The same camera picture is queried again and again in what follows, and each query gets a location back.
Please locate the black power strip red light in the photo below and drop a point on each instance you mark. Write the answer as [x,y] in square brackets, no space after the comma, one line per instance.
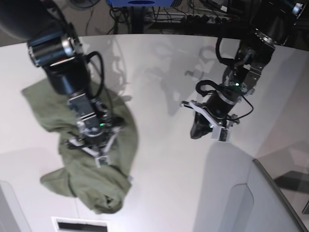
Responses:
[205,19]

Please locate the blue box with oval hole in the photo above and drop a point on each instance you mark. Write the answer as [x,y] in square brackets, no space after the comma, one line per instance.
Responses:
[132,3]

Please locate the white curved panel right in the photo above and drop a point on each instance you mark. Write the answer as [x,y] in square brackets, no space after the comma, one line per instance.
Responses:
[259,206]

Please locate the white panel left corner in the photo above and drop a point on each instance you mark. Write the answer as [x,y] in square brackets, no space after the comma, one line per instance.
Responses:
[12,218]

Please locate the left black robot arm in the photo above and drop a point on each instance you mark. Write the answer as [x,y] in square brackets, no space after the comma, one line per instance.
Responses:
[271,25]

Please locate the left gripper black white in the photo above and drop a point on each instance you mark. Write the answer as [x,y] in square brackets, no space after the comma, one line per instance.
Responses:
[211,117]

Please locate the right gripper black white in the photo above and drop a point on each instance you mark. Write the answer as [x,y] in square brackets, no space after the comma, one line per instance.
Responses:
[97,142]

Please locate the black table leg post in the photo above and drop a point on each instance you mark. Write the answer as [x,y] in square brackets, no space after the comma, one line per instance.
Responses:
[137,16]

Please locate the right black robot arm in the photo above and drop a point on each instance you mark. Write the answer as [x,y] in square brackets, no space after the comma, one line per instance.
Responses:
[54,46]

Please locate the olive green t-shirt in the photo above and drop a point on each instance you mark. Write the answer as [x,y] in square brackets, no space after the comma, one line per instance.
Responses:
[101,189]

